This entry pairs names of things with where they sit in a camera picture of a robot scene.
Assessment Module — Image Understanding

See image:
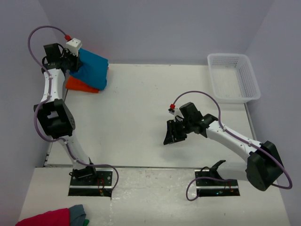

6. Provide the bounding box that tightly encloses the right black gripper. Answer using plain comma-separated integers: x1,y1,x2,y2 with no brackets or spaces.
164,119,193,145

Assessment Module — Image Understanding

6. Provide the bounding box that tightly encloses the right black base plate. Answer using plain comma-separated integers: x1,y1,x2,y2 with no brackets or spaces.
195,167,240,197

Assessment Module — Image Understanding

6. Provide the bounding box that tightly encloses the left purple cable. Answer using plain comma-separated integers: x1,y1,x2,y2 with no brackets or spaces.
27,25,119,194

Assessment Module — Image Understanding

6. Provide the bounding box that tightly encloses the blue t shirt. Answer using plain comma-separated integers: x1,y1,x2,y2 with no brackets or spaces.
70,48,109,90

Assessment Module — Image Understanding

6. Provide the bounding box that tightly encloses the white plastic basket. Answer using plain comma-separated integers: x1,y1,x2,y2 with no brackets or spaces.
207,53,261,104

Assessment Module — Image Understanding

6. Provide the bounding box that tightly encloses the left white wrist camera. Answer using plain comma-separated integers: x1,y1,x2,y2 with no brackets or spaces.
64,35,82,57

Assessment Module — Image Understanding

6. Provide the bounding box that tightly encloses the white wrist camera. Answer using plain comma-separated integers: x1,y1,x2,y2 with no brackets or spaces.
168,104,184,121
64,35,82,57

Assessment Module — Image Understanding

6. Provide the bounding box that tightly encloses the grey t shirt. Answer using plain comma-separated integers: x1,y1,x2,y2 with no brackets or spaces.
69,204,86,226

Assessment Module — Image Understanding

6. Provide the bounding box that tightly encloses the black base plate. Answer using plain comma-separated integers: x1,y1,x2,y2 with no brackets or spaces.
195,167,240,197
68,169,113,198

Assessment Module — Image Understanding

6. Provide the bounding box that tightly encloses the green t shirt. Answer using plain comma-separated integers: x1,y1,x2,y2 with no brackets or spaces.
83,219,89,226

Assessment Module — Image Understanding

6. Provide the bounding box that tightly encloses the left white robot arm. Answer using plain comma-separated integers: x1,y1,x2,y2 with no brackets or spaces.
34,43,98,185

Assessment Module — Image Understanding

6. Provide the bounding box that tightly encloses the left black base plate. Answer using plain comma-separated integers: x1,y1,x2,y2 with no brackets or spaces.
68,169,113,198

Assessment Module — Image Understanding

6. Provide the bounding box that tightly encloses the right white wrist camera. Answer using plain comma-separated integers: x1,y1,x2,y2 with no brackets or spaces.
168,104,184,121

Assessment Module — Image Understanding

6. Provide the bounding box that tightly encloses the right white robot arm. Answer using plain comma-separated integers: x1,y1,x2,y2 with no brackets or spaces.
163,102,283,191

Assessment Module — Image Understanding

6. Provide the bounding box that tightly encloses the orange folded t shirt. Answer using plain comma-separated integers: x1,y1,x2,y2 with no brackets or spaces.
65,67,109,93

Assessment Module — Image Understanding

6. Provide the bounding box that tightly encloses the red t shirt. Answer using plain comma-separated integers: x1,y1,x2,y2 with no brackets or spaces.
16,208,70,226

